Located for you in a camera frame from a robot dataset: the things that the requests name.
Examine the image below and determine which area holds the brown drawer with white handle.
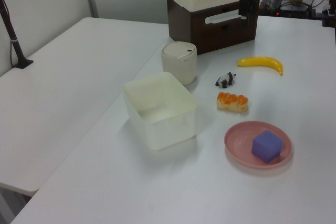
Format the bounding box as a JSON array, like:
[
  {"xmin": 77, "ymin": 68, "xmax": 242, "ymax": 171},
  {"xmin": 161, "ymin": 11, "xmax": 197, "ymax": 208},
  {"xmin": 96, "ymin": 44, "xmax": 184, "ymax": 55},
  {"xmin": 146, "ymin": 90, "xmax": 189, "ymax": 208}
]
[{"xmin": 198, "ymin": 5, "xmax": 257, "ymax": 33}]

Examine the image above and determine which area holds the dark brown drawer cabinet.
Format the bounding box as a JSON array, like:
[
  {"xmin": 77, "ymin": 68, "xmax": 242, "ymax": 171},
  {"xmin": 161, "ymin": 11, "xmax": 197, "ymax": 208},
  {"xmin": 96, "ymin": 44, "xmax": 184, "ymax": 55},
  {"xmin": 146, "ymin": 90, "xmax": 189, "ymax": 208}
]
[{"xmin": 166, "ymin": 0, "xmax": 258, "ymax": 56}]

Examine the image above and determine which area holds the black electronics box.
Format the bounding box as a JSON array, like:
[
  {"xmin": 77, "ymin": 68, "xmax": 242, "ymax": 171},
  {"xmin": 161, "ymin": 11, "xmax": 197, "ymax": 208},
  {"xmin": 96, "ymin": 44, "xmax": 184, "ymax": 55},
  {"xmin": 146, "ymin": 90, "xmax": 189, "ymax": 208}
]
[{"xmin": 278, "ymin": 2, "xmax": 317, "ymax": 19}]

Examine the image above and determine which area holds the yellow toy banana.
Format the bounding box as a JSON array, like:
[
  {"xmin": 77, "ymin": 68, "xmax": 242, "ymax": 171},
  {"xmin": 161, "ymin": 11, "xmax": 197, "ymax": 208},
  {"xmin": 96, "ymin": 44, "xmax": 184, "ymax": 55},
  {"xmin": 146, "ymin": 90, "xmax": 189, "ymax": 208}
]
[{"xmin": 236, "ymin": 56, "xmax": 284, "ymax": 76}]

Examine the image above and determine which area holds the toy panda figure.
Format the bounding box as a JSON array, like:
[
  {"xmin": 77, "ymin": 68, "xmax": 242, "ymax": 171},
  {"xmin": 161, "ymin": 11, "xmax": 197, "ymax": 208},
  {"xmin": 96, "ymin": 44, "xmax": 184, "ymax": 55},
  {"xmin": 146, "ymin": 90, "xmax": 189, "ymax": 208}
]
[{"xmin": 215, "ymin": 71, "xmax": 237, "ymax": 89}]

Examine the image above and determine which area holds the black table clamp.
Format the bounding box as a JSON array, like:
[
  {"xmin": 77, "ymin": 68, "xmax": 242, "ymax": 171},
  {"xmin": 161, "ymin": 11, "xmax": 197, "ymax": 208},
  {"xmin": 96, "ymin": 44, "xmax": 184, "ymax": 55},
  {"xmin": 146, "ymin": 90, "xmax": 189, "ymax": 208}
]
[{"xmin": 321, "ymin": 0, "xmax": 336, "ymax": 28}]

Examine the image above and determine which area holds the cream lidded trash can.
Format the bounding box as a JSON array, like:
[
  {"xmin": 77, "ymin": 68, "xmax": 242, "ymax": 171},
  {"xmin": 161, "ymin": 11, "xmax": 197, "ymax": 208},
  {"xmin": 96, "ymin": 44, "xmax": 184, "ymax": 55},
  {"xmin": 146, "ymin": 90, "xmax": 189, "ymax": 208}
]
[{"xmin": 161, "ymin": 41, "xmax": 198, "ymax": 87}]

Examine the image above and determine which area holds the orange glazed toy bread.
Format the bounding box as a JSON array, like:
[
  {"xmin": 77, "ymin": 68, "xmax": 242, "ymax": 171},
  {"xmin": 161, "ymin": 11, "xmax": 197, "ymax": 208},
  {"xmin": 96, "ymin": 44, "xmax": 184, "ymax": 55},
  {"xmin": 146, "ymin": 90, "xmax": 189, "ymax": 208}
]
[{"xmin": 216, "ymin": 91, "xmax": 249, "ymax": 112}]

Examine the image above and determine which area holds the pink plastic plate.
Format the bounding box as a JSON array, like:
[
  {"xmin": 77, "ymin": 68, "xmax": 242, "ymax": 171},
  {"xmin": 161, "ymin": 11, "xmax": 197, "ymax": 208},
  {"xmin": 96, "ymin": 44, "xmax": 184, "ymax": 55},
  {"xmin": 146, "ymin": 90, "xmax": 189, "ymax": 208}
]
[{"xmin": 224, "ymin": 121, "xmax": 293, "ymax": 169}]

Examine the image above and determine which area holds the white plastic storage bin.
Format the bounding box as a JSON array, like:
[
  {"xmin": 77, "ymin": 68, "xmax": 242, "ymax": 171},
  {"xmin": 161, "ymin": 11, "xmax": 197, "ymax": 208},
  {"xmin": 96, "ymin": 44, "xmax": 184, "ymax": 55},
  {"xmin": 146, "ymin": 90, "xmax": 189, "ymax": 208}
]
[{"xmin": 122, "ymin": 71, "xmax": 198, "ymax": 152}]

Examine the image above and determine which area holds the purple foam cube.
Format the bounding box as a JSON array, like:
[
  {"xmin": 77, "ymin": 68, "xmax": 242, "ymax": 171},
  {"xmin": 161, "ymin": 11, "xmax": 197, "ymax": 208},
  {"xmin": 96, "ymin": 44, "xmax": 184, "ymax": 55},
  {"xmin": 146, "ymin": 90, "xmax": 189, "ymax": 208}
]
[{"xmin": 251, "ymin": 129, "xmax": 284, "ymax": 164}]

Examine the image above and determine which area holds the black clamped camera pole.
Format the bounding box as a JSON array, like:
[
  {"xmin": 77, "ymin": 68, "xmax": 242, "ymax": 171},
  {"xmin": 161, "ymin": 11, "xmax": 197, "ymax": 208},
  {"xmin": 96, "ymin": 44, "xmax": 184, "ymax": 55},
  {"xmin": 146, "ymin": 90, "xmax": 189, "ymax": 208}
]
[{"xmin": 0, "ymin": 0, "xmax": 34, "ymax": 69}]

